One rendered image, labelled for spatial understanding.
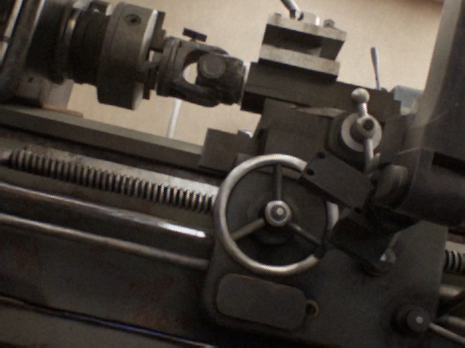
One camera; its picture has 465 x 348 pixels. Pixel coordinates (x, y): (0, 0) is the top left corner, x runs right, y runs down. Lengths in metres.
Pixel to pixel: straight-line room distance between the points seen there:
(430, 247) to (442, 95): 0.56
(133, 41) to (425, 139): 0.97
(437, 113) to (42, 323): 0.71
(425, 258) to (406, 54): 4.14
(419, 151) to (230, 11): 4.50
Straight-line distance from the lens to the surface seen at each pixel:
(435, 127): 0.68
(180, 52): 1.60
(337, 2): 5.31
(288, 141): 1.18
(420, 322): 1.14
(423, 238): 1.21
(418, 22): 5.44
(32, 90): 1.38
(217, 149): 1.30
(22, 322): 1.13
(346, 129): 1.14
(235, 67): 1.58
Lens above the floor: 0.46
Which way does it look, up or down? 15 degrees up
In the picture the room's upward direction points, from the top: 13 degrees clockwise
